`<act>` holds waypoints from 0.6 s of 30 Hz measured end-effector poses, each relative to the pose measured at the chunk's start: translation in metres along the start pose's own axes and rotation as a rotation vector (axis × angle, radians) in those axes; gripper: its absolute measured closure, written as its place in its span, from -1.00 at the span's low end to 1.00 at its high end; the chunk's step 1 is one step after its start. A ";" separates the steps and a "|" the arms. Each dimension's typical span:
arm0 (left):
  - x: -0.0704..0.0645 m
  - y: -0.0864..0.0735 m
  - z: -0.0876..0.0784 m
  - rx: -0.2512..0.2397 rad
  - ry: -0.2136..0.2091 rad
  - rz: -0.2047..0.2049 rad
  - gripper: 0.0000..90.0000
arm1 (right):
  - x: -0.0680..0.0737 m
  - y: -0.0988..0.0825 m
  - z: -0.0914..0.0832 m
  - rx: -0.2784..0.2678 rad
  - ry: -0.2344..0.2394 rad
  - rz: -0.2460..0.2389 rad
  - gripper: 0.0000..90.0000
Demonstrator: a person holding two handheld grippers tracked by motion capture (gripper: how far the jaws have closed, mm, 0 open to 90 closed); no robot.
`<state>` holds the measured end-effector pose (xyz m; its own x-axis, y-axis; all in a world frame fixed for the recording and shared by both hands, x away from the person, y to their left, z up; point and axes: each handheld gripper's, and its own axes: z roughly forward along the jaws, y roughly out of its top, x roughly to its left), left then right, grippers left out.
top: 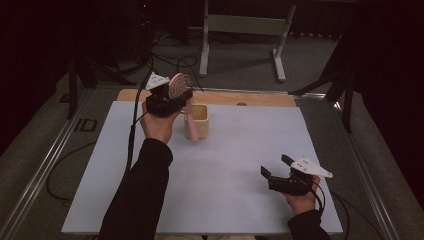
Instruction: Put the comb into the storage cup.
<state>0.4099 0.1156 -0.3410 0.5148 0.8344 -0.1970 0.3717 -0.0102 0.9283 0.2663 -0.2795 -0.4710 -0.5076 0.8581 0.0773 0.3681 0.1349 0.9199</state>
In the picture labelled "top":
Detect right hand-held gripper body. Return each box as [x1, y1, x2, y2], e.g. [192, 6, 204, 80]
[268, 157, 334, 197]

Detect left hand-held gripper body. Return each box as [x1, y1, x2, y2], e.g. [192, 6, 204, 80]
[145, 71, 188, 118]

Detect beige square cup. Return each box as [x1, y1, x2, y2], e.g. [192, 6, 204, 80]
[184, 104, 210, 140]

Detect pink hairbrush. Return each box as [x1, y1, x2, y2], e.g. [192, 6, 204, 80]
[168, 72, 201, 142]

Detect person's left hand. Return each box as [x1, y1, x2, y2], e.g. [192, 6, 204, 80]
[139, 100, 183, 145]

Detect person's right hand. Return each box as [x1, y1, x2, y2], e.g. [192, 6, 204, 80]
[283, 175, 322, 217]

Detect white table sheet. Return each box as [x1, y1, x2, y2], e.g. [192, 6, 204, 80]
[61, 100, 344, 235]

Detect dark equipment with red light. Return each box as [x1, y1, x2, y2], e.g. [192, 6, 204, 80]
[133, 0, 158, 64]

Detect black stand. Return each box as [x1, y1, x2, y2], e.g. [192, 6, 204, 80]
[66, 54, 138, 120]
[288, 31, 357, 134]

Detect grey metal stand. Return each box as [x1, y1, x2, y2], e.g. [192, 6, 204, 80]
[198, 0, 297, 83]

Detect black floor cables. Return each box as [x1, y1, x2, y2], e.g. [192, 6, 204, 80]
[146, 53, 205, 93]

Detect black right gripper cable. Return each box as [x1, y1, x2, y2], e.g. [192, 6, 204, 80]
[308, 181, 384, 240]

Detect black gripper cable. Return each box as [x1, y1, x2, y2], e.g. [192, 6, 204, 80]
[308, 181, 384, 240]
[45, 56, 155, 204]

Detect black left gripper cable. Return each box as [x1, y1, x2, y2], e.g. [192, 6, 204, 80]
[45, 56, 155, 204]

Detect aluminium floor rail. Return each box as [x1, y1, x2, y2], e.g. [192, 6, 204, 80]
[0, 89, 95, 240]
[333, 99, 403, 240]

